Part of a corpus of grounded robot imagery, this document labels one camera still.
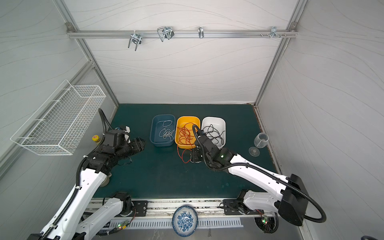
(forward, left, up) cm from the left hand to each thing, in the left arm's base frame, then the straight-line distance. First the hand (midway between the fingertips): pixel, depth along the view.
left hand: (139, 143), depth 75 cm
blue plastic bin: (+27, 0, -20) cm, 33 cm away
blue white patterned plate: (-30, -24, -20) cm, 44 cm away
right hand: (-1, -27, -5) cm, 27 cm away
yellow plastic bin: (+28, -18, -16) cm, 37 cm away
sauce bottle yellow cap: (+4, +26, -2) cm, 26 cm away
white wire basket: (+5, +34, +11) cm, 36 cm away
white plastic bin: (+27, -45, -17) cm, 55 cm away
